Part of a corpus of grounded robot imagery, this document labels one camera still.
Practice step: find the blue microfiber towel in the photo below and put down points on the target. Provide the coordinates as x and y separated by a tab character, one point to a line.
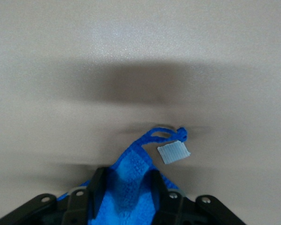
128	194

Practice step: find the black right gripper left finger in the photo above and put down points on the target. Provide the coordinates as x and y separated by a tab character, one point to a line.
70	208

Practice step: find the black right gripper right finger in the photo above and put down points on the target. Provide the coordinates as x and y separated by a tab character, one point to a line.
178	211

